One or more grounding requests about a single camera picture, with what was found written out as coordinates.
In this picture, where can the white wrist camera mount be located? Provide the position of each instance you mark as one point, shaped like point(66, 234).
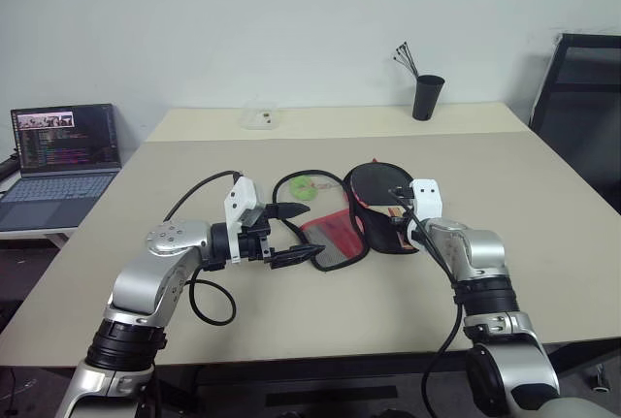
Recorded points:
point(240, 200)
point(427, 197)

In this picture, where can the grey open laptop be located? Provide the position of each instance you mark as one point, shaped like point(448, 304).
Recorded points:
point(58, 146)

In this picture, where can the green plush charm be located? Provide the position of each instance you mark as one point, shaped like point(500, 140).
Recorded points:
point(301, 188)

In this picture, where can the black table frame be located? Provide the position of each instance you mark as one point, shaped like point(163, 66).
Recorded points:
point(335, 394)

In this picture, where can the black plastic cup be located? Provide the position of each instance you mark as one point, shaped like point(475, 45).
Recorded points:
point(427, 98)

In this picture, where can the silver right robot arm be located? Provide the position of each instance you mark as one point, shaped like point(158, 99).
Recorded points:
point(485, 248)

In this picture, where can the black thin sticks bundle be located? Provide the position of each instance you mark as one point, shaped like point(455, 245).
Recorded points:
point(415, 69)

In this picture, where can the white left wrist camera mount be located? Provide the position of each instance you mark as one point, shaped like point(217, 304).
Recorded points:
point(240, 200)

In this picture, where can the white side table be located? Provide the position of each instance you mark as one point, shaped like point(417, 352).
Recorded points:
point(29, 235)

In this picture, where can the black cylindrical object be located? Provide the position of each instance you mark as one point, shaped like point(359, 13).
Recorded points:
point(6, 168)

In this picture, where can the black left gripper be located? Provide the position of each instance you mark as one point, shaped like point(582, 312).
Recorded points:
point(254, 241)

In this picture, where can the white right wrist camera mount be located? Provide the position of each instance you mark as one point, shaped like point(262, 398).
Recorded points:
point(427, 197)

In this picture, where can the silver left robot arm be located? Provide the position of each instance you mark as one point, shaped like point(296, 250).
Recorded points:
point(165, 243)

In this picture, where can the clear plastic box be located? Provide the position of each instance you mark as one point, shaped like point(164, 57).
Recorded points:
point(259, 117)

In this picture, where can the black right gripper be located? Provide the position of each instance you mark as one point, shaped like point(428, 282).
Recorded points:
point(399, 226)

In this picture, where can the black red mesh paddle case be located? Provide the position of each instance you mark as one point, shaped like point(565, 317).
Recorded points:
point(339, 243)

